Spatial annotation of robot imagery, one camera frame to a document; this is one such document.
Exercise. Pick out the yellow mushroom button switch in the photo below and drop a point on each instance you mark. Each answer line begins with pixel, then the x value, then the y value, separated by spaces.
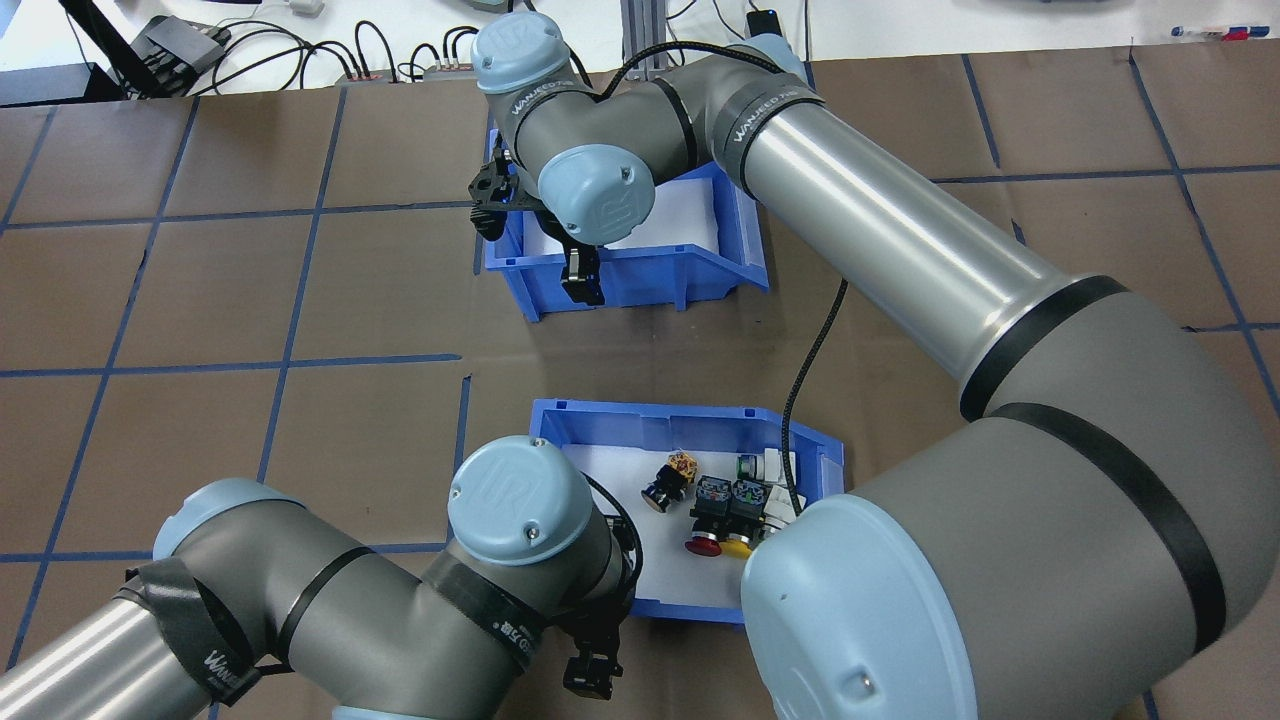
pixel 745 497

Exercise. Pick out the black knob selector switch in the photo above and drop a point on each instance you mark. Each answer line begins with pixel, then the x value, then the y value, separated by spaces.
pixel 660 490

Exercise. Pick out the dark grey box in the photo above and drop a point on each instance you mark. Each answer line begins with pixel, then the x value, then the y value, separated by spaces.
pixel 175 45

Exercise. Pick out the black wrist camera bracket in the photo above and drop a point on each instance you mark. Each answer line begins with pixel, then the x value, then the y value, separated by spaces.
pixel 495 195

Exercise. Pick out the black stand base plate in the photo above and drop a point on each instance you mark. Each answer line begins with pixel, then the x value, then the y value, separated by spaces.
pixel 40 85

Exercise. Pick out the white side desk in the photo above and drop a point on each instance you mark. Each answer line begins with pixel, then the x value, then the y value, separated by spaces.
pixel 900 25

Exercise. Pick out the small black adapter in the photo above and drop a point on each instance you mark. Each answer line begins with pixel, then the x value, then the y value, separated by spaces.
pixel 763 22

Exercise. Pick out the green white push button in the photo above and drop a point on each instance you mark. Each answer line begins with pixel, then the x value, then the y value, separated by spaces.
pixel 748 466

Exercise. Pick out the aluminium profile post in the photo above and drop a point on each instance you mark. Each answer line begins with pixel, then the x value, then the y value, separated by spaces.
pixel 642 30

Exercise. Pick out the black orange usb hub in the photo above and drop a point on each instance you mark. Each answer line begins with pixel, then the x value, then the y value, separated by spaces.
pixel 367 76
pixel 450 71

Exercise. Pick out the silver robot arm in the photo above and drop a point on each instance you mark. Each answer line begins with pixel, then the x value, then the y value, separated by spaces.
pixel 350 600
pixel 900 250

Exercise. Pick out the blue bin with capacitors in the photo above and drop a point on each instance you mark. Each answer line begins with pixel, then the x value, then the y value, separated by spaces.
pixel 700 275

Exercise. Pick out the blue bin with buttons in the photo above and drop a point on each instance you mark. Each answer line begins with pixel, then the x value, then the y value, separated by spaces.
pixel 650 425

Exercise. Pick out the red mushroom button switch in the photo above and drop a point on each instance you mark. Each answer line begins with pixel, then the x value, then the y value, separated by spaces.
pixel 710 495

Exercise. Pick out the white push button switch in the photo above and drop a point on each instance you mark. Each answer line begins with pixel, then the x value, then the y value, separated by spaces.
pixel 780 510

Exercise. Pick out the blue red marker pen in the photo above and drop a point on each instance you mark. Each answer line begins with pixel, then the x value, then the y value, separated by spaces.
pixel 1215 32

